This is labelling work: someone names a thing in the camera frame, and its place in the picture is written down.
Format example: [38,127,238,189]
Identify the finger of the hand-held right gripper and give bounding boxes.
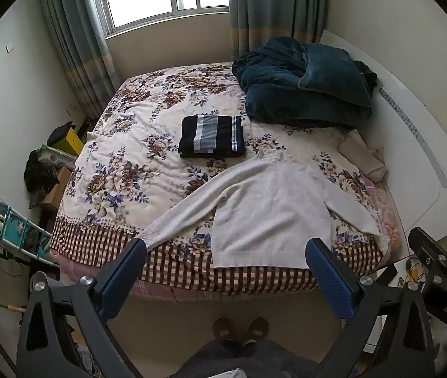
[408,226,447,273]

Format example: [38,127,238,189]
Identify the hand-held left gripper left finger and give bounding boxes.
[16,238,147,378]

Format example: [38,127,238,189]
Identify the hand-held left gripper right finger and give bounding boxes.
[305,238,441,378]

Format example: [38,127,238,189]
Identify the white knit sweater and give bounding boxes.
[135,149,390,270]

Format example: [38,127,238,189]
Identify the black clothes pile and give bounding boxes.
[24,150,61,209]

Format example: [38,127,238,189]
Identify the beige folded cloth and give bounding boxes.
[339,129,388,184]

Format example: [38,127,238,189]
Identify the brown cardboard box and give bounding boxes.
[40,165,73,213]

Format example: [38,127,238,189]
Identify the teal storage cart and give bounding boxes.
[0,199,55,262]

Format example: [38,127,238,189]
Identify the floral checkered bed blanket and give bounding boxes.
[49,63,402,296]

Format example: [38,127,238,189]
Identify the person's grey clothing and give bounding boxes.
[168,339,322,378]

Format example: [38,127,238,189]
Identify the white plastic rack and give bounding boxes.
[36,146,78,166]

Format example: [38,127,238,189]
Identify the white bed headboard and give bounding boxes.
[320,29,447,237]

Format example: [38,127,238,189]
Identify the yellow box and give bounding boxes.
[61,126,82,157]

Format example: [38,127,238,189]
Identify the black hat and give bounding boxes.
[46,123,75,146]

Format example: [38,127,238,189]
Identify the folded dark striped sweater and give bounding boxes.
[178,115,248,159]

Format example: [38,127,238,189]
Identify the dark teal quilt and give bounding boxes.
[231,36,379,129]

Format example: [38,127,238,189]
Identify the grey-green curtain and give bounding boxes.
[228,0,331,61]
[36,0,124,121]

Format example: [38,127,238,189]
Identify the tangled floor cables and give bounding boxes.
[399,256,425,288]

